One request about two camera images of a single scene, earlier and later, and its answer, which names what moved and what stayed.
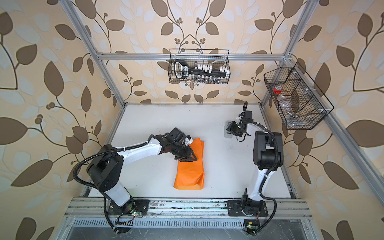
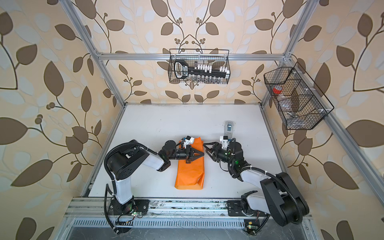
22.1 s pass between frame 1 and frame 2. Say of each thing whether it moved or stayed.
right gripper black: moved
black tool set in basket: stayed
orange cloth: stayed
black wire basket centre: stayed
